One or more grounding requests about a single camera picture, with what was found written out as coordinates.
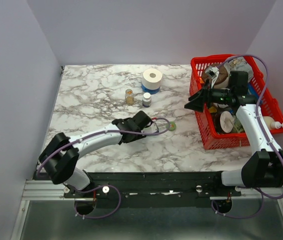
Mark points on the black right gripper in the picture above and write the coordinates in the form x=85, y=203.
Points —
x=197, y=104

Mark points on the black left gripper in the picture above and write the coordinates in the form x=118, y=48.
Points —
x=139, y=136

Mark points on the green bottle cap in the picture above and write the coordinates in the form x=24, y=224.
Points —
x=171, y=126

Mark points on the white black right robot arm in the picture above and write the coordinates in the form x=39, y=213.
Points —
x=264, y=169

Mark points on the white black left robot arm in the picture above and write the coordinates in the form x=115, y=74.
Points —
x=60, y=156

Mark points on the brown wrapped roll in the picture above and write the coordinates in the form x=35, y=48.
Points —
x=222, y=80

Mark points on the red plastic basket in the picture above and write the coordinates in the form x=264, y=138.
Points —
x=217, y=133

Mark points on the clear jar yellow capsules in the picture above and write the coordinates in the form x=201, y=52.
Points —
x=129, y=97

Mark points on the white pill bottle blue label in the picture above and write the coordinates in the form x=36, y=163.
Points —
x=146, y=99

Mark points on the white paper roll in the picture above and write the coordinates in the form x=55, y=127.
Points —
x=151, y=79

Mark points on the grey crumpled bag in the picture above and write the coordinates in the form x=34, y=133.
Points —
x=239, y=64

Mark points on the cream squeeze bottle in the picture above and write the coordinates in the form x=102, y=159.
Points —
x=272, y=124

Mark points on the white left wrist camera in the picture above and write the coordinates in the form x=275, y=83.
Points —
x=151, y=128

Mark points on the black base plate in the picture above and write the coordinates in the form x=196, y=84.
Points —
x=112, y=190

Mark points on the aluminium rail frame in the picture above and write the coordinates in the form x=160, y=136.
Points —
x=44, y=190

